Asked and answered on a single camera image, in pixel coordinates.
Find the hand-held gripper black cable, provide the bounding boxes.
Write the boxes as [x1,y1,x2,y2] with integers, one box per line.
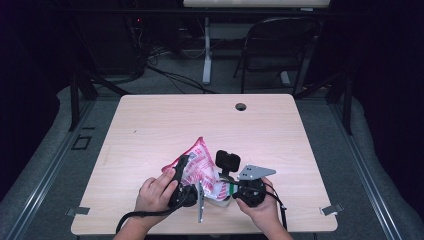
[229,179,288,231]
[115,193,188,234]

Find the black tape square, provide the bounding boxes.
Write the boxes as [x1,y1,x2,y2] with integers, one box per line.
[70,134,93,151]

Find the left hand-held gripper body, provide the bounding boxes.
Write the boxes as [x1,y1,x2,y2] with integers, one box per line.
[168,181,205,224]

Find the black folding chair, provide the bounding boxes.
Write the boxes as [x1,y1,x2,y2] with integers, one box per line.
[233,16,322,96]

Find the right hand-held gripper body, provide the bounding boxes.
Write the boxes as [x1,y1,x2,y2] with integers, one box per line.
[233,164,277,208]

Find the aluminium floor rail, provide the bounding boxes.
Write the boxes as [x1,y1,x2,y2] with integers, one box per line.
[0,99,96,240]
[328,99,404,240]

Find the bundle of floor cables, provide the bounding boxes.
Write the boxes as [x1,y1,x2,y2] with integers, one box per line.
[146,46,218,95]

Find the left hand-held gripper black cable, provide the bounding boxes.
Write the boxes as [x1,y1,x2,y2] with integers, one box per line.
[115,193,188,234]

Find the pink and white plastic bag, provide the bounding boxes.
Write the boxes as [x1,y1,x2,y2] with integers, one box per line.
[161,136,239,203]

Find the black metal stand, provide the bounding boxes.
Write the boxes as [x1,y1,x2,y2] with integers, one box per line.
[68,71,131,133]
[293,71,354,136]

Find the dark computer tower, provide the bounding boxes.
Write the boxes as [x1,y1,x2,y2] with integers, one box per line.
[71,13,148,79]

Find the person's left hand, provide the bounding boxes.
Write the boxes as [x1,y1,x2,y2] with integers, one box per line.
[134,168,179,223]

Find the person's right hand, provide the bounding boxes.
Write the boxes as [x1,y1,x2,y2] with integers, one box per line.
[235,176,284,231]

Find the white desk with white legs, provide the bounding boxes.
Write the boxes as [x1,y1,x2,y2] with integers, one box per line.
[182,0,331,88]

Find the grey tape piece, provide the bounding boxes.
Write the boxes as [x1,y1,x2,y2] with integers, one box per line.
[65,206,91,217]
[319,203,344,217]

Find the right hand-held gripper black cable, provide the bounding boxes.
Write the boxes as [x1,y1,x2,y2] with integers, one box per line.
[229,179,288,231]

